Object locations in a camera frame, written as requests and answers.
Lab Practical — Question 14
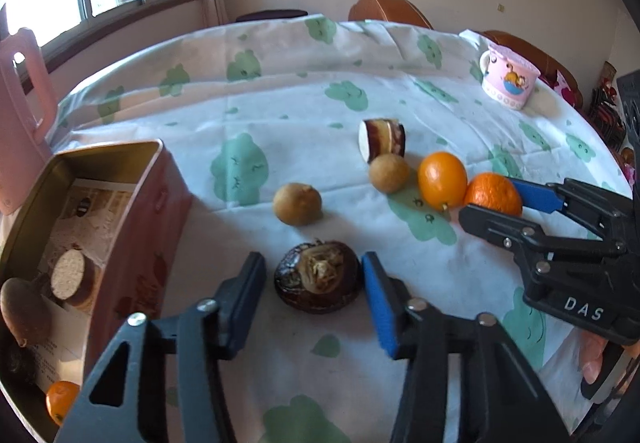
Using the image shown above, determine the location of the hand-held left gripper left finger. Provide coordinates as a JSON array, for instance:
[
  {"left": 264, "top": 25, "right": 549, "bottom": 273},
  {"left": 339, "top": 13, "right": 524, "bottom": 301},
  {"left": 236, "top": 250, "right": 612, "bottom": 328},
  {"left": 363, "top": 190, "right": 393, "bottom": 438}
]
[{"left": 55, "top": 252, "right": 268, "bottom": 443}]

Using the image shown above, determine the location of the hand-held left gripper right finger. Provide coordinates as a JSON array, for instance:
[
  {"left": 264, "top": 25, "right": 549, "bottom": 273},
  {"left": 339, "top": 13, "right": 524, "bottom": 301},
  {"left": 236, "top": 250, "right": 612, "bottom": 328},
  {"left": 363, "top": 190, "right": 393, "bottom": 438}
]
[{"left": 361, "top": 250, "right": 571, "bottom": 443}]

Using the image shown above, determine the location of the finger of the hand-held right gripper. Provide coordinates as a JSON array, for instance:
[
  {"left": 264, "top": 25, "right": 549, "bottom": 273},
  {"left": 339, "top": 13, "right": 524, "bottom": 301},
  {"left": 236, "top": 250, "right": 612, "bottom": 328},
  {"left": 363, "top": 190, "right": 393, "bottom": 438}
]
[
  {"left": 510, "top": 178, "right": 633, "bottom": 244},
  {"left": 459, "top": 204, "right": 626, "bottom": 284}
]

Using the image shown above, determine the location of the large orange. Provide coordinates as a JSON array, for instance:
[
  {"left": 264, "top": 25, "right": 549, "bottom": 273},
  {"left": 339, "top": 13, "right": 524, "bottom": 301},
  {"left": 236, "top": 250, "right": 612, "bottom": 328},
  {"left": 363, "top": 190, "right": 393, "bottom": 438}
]
[{"left": 464, "top": 173, "right": 523, "bottom": 218}]

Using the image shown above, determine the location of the small orange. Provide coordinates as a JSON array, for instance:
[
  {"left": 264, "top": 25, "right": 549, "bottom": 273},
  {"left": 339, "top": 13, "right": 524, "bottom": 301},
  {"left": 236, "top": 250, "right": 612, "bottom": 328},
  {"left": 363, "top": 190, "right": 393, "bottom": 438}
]
[
  {"left": 46, "top": 380, "right": 81, "bottom": 426},
  {"left": 418, "top": 151, "right": 468, "bottom": 210}
]

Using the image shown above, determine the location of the dark water chestnut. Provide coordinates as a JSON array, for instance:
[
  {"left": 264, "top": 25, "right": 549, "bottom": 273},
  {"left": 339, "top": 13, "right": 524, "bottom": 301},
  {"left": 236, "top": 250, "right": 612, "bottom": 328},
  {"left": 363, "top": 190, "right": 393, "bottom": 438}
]
[{"left": 273, "top": 239, "right": 362, "bottom": 315}]

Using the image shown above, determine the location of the small tan round fruit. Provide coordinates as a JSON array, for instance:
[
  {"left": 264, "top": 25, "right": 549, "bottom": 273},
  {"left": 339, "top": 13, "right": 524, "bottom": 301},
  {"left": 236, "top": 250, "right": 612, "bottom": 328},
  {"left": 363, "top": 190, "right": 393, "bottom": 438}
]
[
  {"left": 272, "top": 183, "right": 322, "bottom": 226},
  {"left": 369, "top": 153, "right": 410, "bottom": 194}
]

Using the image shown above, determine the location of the pink tin box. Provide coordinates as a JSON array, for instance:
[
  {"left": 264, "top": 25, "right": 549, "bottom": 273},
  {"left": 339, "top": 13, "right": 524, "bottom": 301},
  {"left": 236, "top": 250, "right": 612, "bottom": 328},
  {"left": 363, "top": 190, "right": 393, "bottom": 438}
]
[{"left": 0, "top": 139, "right": 193, "bottom": 443}]

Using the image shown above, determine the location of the small brown jar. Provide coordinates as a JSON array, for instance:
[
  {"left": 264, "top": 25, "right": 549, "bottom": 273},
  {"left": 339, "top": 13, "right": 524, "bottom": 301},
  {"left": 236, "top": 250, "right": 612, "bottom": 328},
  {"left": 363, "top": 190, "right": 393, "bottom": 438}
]
[{"left": 357, "top": 118, "right": 407, "bottom": 162}]

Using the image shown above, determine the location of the short sugarcane piece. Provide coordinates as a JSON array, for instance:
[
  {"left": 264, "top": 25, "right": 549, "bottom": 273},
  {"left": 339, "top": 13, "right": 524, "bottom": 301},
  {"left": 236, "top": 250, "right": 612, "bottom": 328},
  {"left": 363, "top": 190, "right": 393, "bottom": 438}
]
[{"left": 50, "top": 248, "right": 98, "bottom": 309}]

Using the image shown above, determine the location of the brown round fruit with stem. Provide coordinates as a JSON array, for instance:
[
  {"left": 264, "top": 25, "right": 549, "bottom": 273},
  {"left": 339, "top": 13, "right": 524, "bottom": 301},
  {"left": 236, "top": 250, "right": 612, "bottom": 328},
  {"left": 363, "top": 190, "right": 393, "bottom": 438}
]
[{"left": 0, "top": 278, "right": 53, "bottom": 346}]

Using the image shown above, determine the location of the person's right hand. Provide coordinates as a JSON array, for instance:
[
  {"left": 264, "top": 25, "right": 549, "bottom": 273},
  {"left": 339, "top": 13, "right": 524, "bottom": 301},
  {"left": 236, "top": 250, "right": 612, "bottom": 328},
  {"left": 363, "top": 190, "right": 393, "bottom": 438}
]
[{"left": 580, "top": 333, "right": 608, "bottom": 385}]

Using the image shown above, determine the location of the pink floral cloth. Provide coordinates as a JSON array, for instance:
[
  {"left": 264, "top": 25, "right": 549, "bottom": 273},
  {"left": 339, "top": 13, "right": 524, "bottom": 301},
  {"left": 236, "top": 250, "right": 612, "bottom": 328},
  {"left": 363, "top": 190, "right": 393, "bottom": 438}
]
[{"left": 540, "top": 73, "right": 583, "bottom": 108}]

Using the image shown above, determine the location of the pink cartoon cup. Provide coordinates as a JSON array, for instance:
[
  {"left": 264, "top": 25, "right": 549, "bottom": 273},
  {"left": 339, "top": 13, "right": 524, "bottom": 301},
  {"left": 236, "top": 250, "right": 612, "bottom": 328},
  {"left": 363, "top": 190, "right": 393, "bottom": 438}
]
[{"left": 479, "top": 42, "right": 542, "bottom": 111}]

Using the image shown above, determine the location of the printed paper sheet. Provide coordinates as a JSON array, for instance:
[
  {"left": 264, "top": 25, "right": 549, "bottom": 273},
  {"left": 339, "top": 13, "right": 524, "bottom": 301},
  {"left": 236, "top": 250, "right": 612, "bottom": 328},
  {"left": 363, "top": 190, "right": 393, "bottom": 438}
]
[{"left": 42, "top": 178, "right": 136, "bottom": 274}]

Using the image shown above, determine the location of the white paper card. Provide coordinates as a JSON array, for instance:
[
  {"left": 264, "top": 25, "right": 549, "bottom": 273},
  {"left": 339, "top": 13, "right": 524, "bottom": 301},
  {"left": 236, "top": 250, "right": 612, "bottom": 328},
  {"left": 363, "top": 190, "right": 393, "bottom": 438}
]
[{"left": 27, "top": 308, "right": 93, "bottom": 389}]

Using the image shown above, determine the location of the cloud print tablecloth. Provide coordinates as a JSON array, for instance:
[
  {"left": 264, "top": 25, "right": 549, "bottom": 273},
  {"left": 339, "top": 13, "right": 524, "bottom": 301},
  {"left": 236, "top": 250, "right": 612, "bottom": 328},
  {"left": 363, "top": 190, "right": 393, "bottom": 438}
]
[{"left": 0, "top": 15, "right": 633, "bottom": 443}]

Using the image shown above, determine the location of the pink electric kettle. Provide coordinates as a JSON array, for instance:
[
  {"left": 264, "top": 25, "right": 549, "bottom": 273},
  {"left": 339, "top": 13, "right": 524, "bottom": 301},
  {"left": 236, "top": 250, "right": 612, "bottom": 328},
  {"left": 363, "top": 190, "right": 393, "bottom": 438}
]
[{"left": 0, "top": 28, "right": 56, "bottom": 216}]

